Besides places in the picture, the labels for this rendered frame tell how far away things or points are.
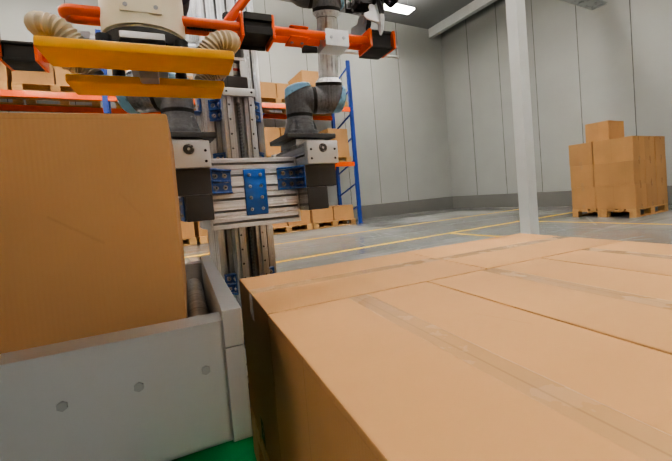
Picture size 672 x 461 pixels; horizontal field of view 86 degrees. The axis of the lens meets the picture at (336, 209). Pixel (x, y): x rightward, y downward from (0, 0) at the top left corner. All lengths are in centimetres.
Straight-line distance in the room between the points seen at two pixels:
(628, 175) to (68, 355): 762
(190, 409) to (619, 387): 55
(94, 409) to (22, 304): 24
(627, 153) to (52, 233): 761
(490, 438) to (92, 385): 50
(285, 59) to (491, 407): 1061
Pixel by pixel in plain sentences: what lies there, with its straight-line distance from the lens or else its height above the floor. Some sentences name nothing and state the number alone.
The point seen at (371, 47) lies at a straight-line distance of 111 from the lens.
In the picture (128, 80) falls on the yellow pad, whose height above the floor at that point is 108.
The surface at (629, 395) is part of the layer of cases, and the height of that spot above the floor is 54.
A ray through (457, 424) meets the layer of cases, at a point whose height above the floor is 54.
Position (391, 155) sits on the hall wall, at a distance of 1191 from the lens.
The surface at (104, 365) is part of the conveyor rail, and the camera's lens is 63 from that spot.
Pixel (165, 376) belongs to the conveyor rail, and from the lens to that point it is 63.
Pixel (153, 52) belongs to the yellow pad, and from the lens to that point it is 84.
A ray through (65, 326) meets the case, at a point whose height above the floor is 59.
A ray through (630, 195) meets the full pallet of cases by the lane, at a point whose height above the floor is 37.
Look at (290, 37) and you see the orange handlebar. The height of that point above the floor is 119.
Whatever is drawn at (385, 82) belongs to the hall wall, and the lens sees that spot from 1235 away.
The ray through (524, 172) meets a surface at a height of 84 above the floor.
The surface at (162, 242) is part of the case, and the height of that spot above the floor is 71.
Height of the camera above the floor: 77
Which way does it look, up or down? 2 degrees down
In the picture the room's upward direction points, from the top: 5 degrees counter-clockwise
